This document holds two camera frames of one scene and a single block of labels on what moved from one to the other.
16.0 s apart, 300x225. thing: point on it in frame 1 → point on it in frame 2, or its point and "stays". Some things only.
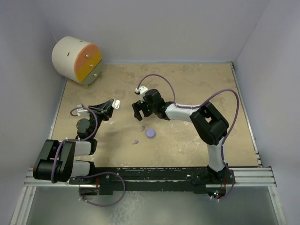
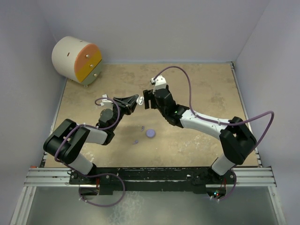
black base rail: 109,179 stays
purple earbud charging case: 150,133 stays
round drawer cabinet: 77,60 stays
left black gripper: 104,110 → 128,108
